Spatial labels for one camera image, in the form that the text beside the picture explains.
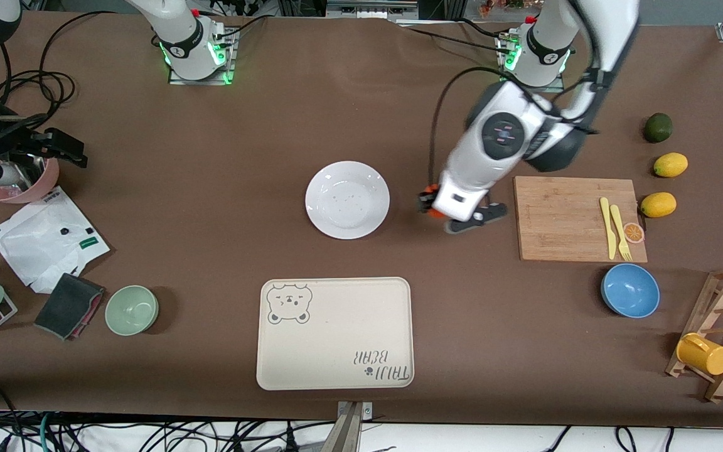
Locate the orange mandarin fruit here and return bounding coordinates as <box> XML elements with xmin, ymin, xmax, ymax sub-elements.
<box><xmin>423</xmin><ymin>183</ymin><xmax>447</xmax><ymax>219</ymax></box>

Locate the white round plate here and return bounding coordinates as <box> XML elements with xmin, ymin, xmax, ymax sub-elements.
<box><xmin>305</xmin><ymin>161</ymin><xmax>391</xmax><ymax>240</ymax></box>

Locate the pink bowl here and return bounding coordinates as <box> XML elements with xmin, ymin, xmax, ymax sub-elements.
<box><xmin>0</xmin><ymin>157</ymin><xmax>60</xmax><ymax>205</ymax></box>

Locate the white plastic bag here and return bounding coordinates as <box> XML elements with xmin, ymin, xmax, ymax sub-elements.
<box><xmin>0</xmin><ymin>186</ymin><xmax>111</xmax><ymax>294</ymax></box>

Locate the wooden cutting board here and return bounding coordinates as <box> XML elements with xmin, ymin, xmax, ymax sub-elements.
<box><xmin>513</xmin><ymin>176</ymin><xmax>648</xmax><ymax>263</ymax></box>

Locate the brown table cover mat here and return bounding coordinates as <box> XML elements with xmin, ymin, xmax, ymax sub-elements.
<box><xmin>0</xmin><ymin>11</ymin><xmax>723</xmax><ymax>429</ymax></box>

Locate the dark grey folded cloth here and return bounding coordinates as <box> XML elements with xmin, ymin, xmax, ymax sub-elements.
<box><xmin>34</xmin><ymin>273</ymin><xmax>106</xmax><ymax>341</ymax></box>

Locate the yellow plastic knife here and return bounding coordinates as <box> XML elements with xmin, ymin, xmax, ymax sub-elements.
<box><xmin>599</xmin><ymin>197</ymin><xmax>617</xmax><ymax>260</ymax></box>

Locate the yellow plastic fork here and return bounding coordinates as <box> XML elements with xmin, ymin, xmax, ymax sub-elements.
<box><xmin>609</xmin><ymin>205</ymin><xmax>633</xmax><ymax>262</ymax></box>

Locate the beige tray with bear print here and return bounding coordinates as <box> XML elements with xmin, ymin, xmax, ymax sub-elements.
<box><xmin>256</xmin><ymin>277</ymin><xmax>415</xmax><ymax>391</ymax></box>

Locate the pale green bowl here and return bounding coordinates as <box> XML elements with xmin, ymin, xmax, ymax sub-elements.
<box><xmin>105</xmin><ymin>285</ymin><xmax>159</xmax><ymax>336</ymax></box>

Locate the blue bowl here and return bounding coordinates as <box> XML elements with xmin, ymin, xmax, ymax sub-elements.
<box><xmin>601</xmin><ymin>263</ymin><xmax>661</xmax><ymax>319</ymax></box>

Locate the yellow lemon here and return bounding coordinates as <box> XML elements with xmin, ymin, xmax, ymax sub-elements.
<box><xmin>641</xmin><ymin>192</ymin><xmax>677</xmax><ymax>218</ymax></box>
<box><xmin>653</xmin><ymin>153</ymin><xmax>688</xmax><ymax>178</ymax></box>

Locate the dark green lime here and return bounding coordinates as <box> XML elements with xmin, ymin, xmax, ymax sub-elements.
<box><xmin>643</xmin><ymin>112</ymin><xmax>673</xmax><ymax>143</ymax></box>

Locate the wooden cup drying rack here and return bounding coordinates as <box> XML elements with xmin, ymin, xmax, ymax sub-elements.
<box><xmin>666</xmin><ymin>266</ymin><xmax>723</xmax><ymax>404</ymax></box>

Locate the yellow plastic cup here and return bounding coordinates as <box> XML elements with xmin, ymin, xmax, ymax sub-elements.
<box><xmin>676</xmin><ymin>333</ymin><xmax>723</xmax><ymax>376</ymax></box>

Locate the black cable coil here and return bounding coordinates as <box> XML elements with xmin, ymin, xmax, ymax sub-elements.
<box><xmin>0</xmin><ymin>11</ymin><xmax>119</xmax><ymax>117</ymax></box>

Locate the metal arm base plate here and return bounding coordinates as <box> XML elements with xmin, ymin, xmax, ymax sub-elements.
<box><xmin>168</xmin><ymin>28</ymin><xmax>237</xmax><ymax>85</ymax></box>
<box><xmin>498</xmin><ymin>31</ymin><xmax>566</xmax><ymax>94</ymax></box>

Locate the black base cable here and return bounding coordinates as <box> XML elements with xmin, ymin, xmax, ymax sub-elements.
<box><xmin>396</xmin><ymin>18</ymin><xmax>516</xmax><ymax>54</ymax></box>

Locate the aluminium frame crossbar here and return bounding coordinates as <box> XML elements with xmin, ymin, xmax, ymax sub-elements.
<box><xmin>277</xmin><ymin>0</ymin><xmax>463</xmax><ymax>26</ymax></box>

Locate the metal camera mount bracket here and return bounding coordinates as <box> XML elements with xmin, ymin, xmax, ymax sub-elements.
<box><xmin>327</xmin><ymin>401</ymin><xmax>375</xmax><ymax>452</ymax></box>

